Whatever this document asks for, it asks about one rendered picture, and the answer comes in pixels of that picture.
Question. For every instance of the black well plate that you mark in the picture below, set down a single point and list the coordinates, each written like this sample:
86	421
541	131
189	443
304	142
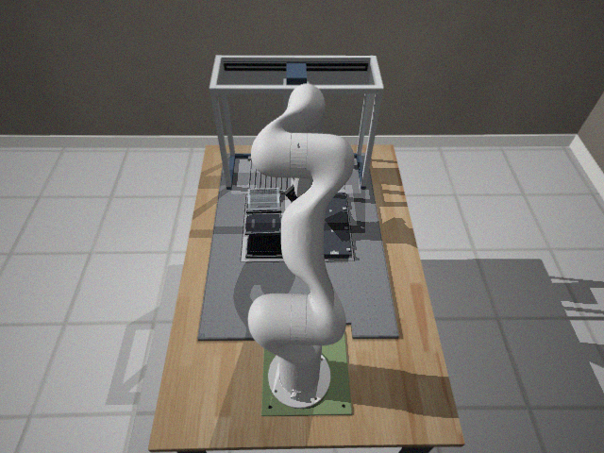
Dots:
264	245

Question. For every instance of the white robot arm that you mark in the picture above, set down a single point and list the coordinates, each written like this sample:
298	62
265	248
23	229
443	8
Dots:
277	322

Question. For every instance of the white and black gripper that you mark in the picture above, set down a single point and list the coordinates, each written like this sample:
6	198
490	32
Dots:
299	186

